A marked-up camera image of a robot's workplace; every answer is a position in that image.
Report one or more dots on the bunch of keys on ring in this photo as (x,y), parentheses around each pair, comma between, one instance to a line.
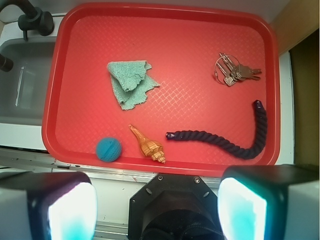
(228,71)

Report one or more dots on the green knitted cloth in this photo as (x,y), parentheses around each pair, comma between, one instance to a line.
(130,82)

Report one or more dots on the orange spiral seashell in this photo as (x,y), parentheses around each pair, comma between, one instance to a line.
(149,148)

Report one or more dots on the grey sink basin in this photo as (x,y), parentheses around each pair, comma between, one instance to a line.
(23,89)

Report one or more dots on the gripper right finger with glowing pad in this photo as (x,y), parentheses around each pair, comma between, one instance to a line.
(270,202)

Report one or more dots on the blue ball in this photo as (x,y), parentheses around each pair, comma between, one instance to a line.
(108,149)

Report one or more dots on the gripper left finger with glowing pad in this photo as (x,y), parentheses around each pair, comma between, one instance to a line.
(47,206)

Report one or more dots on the red plastic tray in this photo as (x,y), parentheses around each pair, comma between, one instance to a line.
(182,45)

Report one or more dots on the black faucet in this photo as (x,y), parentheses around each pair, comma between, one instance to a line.
(32,19)

